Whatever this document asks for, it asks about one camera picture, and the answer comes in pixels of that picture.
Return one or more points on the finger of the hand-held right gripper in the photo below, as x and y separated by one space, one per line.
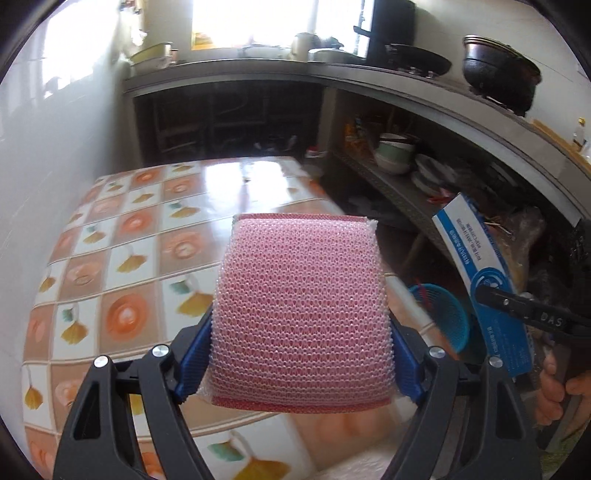
526 310

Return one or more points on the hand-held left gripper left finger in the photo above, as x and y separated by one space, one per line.
191 364

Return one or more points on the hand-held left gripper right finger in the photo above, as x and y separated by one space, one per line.
408 369

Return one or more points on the blue white carton box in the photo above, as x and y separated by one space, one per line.
480 258

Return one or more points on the pink mesh scrub sponge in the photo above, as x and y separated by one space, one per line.
300 304

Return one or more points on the person's right hand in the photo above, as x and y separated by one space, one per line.
549 383

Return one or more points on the blue plastic basket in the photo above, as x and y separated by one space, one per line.
443 318

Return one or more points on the person's white fluffy coat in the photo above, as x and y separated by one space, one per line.
351 468

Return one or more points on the fruit patterned tablecloth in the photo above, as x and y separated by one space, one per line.
138 258

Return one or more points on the stack of plates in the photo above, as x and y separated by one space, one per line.
431 177

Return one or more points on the sauce bottle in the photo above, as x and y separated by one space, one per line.
579 134

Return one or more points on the orange snack bag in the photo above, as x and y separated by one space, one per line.
358 138

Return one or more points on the red white container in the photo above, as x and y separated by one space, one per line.
315 151

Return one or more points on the black cooking pot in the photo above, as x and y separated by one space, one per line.
498 69

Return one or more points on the black wok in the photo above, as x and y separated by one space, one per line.
420 57

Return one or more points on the concrete kitchen counter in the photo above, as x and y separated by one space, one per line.
369 78

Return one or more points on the enamel basin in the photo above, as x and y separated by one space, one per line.
150 55

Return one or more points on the black box appliance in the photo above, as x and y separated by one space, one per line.
392 23

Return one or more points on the metal basin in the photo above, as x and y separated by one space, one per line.
334 56

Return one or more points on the white kettle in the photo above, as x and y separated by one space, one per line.
303 46

